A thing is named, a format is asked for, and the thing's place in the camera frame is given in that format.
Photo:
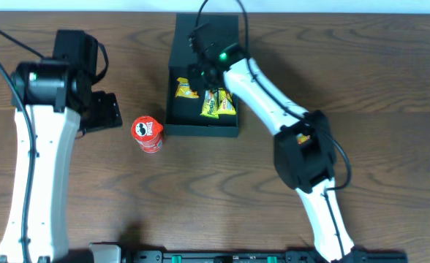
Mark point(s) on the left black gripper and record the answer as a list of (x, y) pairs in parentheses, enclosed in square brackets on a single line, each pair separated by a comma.
[(104, 110)]

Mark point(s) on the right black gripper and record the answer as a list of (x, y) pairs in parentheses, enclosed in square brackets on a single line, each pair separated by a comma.
[(197, 73)]

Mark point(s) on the yellow biscuit packet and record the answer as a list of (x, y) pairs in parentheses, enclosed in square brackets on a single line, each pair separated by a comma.
[(183, 89)]

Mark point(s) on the green yellow snack packet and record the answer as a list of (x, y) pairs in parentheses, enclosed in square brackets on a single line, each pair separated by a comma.
[(210, 105)]

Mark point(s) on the yellow brown chocolate packet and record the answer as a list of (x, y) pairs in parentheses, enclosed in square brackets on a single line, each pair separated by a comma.
[(225, 103)]

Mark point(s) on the red Pringles can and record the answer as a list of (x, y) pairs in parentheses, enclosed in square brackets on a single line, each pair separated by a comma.
[(148, 133)]

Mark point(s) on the black gift box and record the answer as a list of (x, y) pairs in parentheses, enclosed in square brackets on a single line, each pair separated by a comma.
[(182, 114)]

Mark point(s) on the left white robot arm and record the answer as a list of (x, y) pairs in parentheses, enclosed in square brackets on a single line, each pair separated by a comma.
[(54, 101)]

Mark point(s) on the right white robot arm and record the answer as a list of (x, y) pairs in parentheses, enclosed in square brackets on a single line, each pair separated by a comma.
[(304, 150)]

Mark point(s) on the orange yellow snack packet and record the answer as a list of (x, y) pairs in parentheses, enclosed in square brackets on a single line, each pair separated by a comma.
[(301, 138)]

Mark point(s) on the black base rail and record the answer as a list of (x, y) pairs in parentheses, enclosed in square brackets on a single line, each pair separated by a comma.
[(106, 252)]

